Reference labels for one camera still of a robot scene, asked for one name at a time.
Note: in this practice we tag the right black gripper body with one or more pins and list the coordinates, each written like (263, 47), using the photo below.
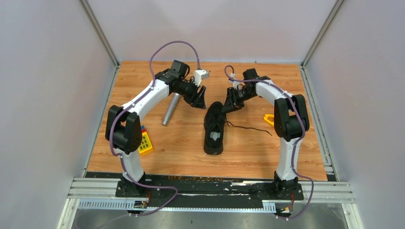
(239, 96)

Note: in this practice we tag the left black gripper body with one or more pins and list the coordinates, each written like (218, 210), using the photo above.
(187, 90)

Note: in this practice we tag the black shoelace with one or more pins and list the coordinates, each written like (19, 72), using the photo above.
(229, 124)

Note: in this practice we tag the black sneaker shoe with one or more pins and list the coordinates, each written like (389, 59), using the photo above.
(214, 129)

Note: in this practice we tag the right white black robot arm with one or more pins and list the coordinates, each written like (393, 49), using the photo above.
(291, 122)

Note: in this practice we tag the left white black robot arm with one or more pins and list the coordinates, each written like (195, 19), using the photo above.
(123, 129)

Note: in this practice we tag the silver microphone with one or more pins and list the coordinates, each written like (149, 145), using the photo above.
(171, 109)

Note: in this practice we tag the yellow triangular toy piece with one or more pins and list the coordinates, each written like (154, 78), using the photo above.
(269, 119)

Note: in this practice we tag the colourful toy block stack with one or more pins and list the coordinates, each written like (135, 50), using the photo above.
(146, 146)

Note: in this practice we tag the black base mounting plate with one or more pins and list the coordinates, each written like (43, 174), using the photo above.
(203, 192)

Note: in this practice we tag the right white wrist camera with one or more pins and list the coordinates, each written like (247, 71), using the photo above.
(236, 84)

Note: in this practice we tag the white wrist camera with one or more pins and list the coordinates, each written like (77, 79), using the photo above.
(236, 84)
(200, 75)

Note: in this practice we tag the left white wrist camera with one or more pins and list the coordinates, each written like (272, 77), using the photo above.
(200, 75)

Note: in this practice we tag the aluminium frame rail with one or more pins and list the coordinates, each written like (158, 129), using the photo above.
(97, 193)

